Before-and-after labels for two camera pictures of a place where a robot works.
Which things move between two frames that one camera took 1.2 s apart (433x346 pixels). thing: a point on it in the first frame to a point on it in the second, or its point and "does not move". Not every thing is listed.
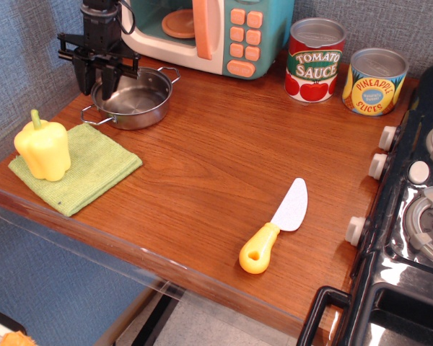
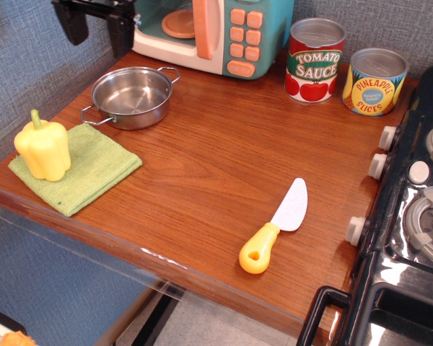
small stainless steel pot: [139, 102] does not move
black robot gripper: [102, 42] to [123, 16]
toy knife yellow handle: [255, 254] does not move
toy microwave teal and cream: [240, 39] does not move
